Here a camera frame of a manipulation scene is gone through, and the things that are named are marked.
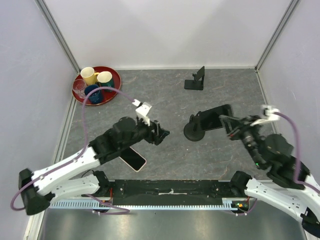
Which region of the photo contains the black round-base phone stand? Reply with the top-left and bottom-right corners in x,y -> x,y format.
183,111 -> 205,142

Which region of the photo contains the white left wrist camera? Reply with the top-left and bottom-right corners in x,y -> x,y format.
132,99 -> 152,126

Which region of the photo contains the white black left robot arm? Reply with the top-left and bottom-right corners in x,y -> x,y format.
18,117 -> 170,216

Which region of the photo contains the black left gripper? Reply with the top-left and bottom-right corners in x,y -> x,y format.
120,116 -> 170,151

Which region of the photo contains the black smartphone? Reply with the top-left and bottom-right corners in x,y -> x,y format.
199,104 -> 233,131

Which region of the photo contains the light blue cable duct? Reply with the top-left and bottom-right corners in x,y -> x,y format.
48,198 -> 238,211

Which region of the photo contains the black angled desk phone stand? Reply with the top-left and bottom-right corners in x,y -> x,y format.
184,66 -> 205,91

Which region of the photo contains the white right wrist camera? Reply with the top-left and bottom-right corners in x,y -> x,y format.
250,104 -> 280,127

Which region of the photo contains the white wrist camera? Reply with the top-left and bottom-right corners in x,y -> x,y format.
132,99 -> 152,126
250,104 -> 280,127

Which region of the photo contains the dark blue mug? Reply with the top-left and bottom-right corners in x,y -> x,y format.
84,84 -> 104,105

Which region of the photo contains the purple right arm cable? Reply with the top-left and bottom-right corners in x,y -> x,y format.
226,112 -> 320,216

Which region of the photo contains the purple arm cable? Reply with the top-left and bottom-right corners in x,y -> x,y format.
226,112 -> 320,216
9,87 -> 136,215

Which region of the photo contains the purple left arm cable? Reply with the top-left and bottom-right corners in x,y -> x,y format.
9,87 -> 136,215

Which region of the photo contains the green mug white inside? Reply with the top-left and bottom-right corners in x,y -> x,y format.
97,71 -> 115,88

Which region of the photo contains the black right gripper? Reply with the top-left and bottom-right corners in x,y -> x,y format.
219,113 -> 265,167

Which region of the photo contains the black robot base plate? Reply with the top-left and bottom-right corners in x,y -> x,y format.
92,179 -> 247,206

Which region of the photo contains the pink-cased smartphone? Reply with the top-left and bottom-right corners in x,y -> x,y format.
119,147 -> 147,172

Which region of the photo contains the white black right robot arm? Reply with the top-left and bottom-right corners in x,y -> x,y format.
219,112 -> 320,238

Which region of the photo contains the red round tray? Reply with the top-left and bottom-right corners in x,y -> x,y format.
71,66 -> 122,106

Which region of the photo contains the clear drinking glass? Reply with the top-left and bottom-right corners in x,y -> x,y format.
72,78 -> 87,99

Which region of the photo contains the yellow mug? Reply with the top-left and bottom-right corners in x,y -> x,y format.
80,67 -> 99,86

